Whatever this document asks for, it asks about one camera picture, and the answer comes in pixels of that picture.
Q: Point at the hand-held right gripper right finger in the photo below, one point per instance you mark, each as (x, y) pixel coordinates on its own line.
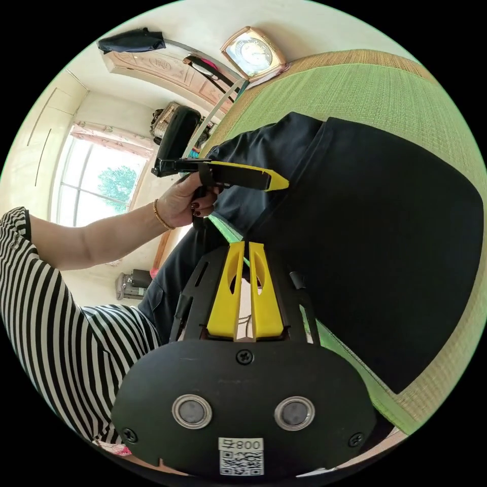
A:
(266, 308)

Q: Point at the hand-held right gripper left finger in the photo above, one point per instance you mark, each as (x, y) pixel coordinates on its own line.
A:
(224, 304)

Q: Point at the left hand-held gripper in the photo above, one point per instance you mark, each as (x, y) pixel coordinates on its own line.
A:
(239, 178)

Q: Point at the black pants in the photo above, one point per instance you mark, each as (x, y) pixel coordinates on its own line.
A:
(380, 236)

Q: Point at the person's left forearm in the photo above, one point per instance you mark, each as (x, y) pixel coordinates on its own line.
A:
(99, 239)

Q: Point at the person's left hand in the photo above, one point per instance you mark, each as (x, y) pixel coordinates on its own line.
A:
(179, 201)

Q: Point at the small grey heater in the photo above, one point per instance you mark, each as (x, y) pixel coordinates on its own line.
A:
(131, 285)

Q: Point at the square gold-framed clock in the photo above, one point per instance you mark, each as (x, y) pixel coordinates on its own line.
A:
(254, 52)

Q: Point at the carved wooden door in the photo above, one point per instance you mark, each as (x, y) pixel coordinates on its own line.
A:
(159, 68)

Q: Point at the pink patterned curtain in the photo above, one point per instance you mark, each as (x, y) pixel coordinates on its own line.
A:
(114, 135)

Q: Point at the person's body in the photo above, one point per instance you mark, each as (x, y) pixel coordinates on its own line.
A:
(49, 323)

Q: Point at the window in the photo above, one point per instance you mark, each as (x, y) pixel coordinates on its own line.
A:
(95, 179)

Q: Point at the dark garment on door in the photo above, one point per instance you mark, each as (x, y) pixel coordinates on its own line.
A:
(131, 40)

